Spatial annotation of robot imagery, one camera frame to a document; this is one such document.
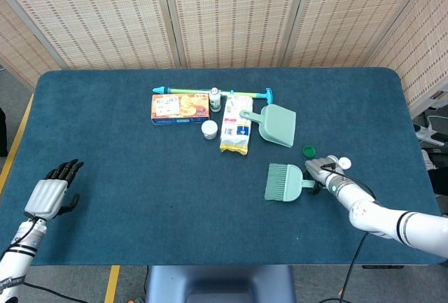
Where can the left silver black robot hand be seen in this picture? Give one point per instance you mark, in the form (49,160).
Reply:
(45,198)

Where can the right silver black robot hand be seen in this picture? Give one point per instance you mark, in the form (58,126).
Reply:
(320,170)

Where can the white lid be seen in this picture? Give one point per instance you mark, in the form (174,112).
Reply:
(332,158)
(345,163)

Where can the green bottle cap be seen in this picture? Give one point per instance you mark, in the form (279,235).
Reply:
(309,151)

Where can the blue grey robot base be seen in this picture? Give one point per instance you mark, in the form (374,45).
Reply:
(220,285)

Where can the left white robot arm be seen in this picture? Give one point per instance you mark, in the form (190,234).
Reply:
(17,257)

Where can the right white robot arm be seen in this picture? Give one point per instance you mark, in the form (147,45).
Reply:
(371,215)

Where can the small white green bottle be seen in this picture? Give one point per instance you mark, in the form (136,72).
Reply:
(215,101)

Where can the green plastic dustpan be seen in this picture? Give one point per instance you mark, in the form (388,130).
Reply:
(280,124)

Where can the black object beside table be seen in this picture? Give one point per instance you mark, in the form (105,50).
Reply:
(3,131)

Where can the white and yellow snack bag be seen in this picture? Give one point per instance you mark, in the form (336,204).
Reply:
(236,128)

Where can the blue felt table cover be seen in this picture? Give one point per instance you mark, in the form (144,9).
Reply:
(140,177)

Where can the white device on floor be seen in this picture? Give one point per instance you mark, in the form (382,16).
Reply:
(432,135)

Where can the small white plastic jar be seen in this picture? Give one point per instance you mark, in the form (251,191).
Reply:
(209,130)

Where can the black equipment beside table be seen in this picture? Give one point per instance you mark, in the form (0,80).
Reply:
(439,180)

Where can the woven bamboo screen panel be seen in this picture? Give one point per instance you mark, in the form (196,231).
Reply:
(420,51)
(350,16)
(234,16)
(21,51)
(98,16)

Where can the orange and blue cookie box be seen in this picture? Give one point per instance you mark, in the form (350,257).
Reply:
(178,108)

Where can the teal green water pump toy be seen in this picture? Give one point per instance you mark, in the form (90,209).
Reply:
(182,90)

